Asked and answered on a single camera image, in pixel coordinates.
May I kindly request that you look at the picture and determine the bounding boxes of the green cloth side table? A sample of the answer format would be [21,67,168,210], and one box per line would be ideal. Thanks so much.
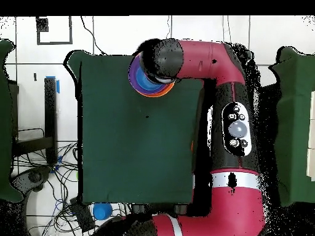
[268,46,315,207]
[0,39,24,203]

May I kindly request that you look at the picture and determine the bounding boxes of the black frame with blue tape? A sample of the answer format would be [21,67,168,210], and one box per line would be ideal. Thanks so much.
[10,76,60,165]

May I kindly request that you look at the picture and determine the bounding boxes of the orange plastic bowl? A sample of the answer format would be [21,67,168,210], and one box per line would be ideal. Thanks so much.
[136,82,175,98]

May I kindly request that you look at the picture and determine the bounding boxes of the beige boxes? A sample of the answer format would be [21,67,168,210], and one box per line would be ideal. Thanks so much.
[306,90,315,182]

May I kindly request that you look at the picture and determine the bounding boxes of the dark grey office chair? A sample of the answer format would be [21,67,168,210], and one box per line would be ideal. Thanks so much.
[10,165,52,197]

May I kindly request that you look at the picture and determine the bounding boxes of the blue plastic bowl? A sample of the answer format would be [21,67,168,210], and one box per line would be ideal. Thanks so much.
[135,66,166,90]

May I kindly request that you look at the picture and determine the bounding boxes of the tangle of cables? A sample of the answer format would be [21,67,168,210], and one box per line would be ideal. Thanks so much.
[12,127,134,236]

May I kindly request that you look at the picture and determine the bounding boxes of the blue plastic cup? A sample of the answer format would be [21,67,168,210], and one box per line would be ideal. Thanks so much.
[92,203,113,221]

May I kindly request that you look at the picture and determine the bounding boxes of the purple plastic bowl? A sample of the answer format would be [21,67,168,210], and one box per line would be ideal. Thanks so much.
[128,54,170,95]

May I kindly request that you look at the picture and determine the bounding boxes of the black furniture panel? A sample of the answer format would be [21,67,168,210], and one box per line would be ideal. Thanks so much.
[8,79,20,138]

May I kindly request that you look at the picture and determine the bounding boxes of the black box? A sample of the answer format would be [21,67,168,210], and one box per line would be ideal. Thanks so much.
[70,197,96,233]

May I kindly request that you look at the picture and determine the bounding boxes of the thin black cable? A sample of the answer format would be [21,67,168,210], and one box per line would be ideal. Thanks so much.
[165,15,172,39]
[80,15,107,55]
[222,15,232,44]

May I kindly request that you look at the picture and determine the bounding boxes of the dark green tablecloth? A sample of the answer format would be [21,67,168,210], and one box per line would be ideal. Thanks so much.
[64,48,207,206]

